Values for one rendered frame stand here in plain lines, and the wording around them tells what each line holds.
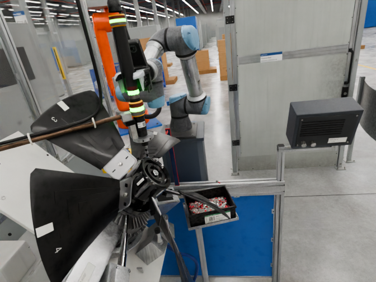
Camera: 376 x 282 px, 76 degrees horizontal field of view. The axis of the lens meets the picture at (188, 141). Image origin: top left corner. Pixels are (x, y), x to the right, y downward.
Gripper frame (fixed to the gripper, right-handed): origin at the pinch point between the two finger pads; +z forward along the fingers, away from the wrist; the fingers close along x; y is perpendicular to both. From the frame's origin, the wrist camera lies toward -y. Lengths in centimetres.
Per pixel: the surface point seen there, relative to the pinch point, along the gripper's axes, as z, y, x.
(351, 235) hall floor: -85, 150, -120
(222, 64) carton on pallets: -757, 94, -38
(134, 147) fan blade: -13.5, 28.7, 8.2
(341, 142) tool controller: -36, 44, -78
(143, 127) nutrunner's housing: -1.6, 16.7, -1.6
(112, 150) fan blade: 4.8, 21.0, 7.4
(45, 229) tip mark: 37.1, 21.2, 7.4
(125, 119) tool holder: 1.1, 12.5, 2.7
